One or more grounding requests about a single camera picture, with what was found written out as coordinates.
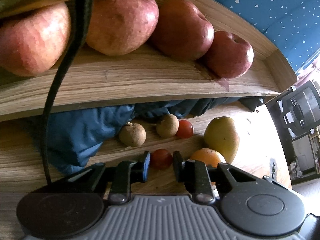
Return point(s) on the black office chair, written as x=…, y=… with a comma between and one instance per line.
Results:
x=295, y=112

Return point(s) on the cherry tomato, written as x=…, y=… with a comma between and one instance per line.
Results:
x=185, y=129
x=160, y=159

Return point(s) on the orange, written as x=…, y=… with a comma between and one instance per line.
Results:
x=208, y=156

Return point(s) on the pale red apple left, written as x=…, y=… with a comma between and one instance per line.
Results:
x=32, y=44

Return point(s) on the cherry tomato front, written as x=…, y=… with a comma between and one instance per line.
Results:
x=160, y=159

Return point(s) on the green yellow mango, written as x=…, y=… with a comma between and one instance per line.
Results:
x=221, y=135

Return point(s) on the blue dotted fabric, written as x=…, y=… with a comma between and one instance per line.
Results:
x=291, y=25

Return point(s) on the small brown longan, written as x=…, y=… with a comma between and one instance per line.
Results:
x=132, y=134
x=168, y=127

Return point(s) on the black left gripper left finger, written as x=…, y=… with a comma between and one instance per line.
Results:
x=124, y=175

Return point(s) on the wooden shelf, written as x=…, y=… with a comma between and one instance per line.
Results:
x=146, y=75

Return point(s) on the pale red apple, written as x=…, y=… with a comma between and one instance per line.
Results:
x=32, y=44
x=118, y=27

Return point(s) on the dark red apple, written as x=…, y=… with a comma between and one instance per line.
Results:
x=229, y=56
x=182, y=31

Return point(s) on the cherry tomato back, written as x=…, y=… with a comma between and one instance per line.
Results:
x=185, y=129

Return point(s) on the dark red apple right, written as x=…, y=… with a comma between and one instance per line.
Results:
x=229, y=56

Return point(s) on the dark blue cloth under shelf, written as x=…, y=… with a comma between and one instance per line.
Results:
x=75, y=136

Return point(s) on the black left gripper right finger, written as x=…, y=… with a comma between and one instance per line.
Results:
x=195, y=177

